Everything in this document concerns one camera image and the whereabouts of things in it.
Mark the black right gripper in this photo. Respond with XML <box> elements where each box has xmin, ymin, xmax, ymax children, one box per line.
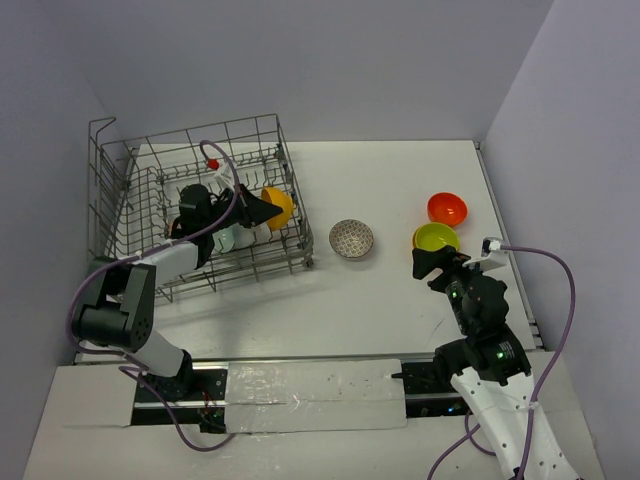
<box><xmin>411</xmin><ymin>243</ymin><xmax>492</xmax><ymax>334</ymax></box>

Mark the yellow-orange bowl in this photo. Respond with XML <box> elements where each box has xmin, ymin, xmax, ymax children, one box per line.
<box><xmin>261</xmin><ymin>187</ymin><xmax>294</xmax><ymax>231</ymax></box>

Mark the light blue ribbed bowl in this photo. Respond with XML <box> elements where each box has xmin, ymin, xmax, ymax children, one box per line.
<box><xmin>212</xmin><ymin>226</ymin><xmax>236</xmax><ymax>254</ymax></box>

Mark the white patterned bowl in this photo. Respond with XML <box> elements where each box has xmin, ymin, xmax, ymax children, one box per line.
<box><xmin>233</xmin><ymin>224</ymin><xmax>256</xmax><ymax>249</ymax></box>

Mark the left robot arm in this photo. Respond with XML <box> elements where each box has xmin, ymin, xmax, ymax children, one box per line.
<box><xmin>69</xmin><ymin>184</ymin><xmax>294</xmax><ymax>402</ymax></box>

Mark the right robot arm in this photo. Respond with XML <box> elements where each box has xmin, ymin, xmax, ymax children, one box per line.
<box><xmin>412</xmin><ymin>238</ymin><xmax>579</xmax><ymax>479</ymax></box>

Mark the lime green bowl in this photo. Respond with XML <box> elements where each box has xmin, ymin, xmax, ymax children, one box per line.
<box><xmin>420</xmin><ymin>222</ymin><xmax>460</xmax><ymax>251</ymax></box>

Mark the red-orange bowl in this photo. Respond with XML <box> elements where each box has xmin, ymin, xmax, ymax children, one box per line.
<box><xmin>426</xmin><ymin>192</ymin><xmax>468</xmax><ymax>227</ymax></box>

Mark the brown patterned small bowl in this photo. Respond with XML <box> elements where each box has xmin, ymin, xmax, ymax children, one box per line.
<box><xmin>328</xmin><ymin>219</ymin><xmax>375</xmax><ymax>261</ymax></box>

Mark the silver taped cover plate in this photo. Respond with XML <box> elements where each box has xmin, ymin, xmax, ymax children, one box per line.
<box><xmin>224</xmin><ymin>359</ymin><xmax>407</xmax><ymax>434</ymax></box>

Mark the grey wire dish rack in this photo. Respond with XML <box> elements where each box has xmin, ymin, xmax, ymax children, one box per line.
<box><xmin>87</xmin><ymin>113</ymin><xmax>314</xmax><ymax>301</ymax></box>

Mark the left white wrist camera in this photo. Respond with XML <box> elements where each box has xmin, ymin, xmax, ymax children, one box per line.
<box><xmin>206</xmin><ymin>158</ymin><xmax>236</xmax><ymax>191</ymax></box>

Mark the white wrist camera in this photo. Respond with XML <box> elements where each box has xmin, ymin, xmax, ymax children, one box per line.
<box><xmin>463</xmin><ymin>237</ymin><xmax>509</xmax><ymax>272</ymax></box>
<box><xmin>206</xmin><ymin>158</ymin><xmax>236</xmax><ymax>191</ymax></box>

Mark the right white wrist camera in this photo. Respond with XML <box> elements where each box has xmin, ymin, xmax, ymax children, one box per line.
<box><xmin>463</xmin><ymin>237</ymin><xmax>509</xmax><ymax>272</ymax></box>

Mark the black mounting rail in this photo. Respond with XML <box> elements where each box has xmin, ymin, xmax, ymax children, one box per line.
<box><xmin>131</xmin><ymin>357</ymin><xmax>467</xmax><ymax>434</ymax></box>

